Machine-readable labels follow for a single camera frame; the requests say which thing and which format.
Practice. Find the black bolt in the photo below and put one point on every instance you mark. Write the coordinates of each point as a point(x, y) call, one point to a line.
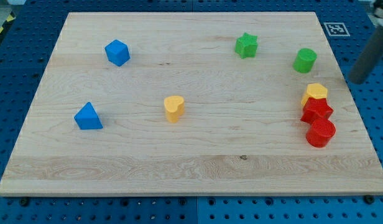
point(369, 199)
point(24, 201)

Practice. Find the black bolt front left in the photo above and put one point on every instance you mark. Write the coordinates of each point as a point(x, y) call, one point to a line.
point(24, 201)

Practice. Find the white fiducial marker tag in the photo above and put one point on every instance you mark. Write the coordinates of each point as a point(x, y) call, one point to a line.
point(336, 29)

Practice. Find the yellow heart block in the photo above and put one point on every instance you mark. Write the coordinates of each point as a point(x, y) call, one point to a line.
point(174, 107)

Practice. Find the green star block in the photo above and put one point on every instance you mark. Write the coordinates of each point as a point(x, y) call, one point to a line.
point(246, 45)

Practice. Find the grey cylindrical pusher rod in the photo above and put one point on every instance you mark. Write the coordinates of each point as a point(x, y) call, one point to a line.
point(368, 58)

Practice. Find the large wooden board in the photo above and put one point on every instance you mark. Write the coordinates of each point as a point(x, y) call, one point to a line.
point(240, 133)

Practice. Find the blue triangle block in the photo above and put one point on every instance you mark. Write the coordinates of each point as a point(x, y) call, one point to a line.
point(87, 118)

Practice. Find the red cylinder block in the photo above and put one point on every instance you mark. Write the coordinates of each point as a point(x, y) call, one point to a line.
point(320, 133)

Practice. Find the blue cube block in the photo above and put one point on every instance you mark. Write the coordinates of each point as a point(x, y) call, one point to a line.
point(117, 52)

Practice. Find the yellow hexagon block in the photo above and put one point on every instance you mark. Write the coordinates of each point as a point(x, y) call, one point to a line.
point(314, 90)

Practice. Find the green cylinder block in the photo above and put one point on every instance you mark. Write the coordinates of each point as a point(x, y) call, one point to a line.
point(304, 60)

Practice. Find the black bolt front right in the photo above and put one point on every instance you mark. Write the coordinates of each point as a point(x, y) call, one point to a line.
point(369, 199)

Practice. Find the red star block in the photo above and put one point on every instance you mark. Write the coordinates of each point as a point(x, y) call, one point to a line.
point(315, 109)

